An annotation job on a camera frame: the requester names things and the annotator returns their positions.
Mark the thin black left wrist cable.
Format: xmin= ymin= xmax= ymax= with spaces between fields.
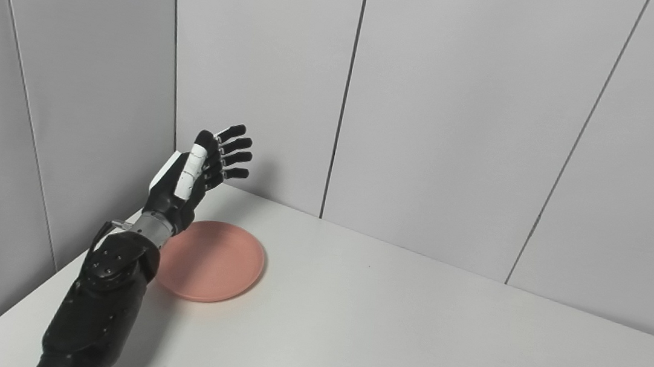
xmin=87 ymin=218 xmax=132 ymax=262

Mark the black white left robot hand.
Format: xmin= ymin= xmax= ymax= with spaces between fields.
xmin=140 ymin=115 xmax=256 ymax=243

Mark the pink round plate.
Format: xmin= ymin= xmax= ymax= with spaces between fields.
xmin=152 ymin=215 xmax=270 ymax=309

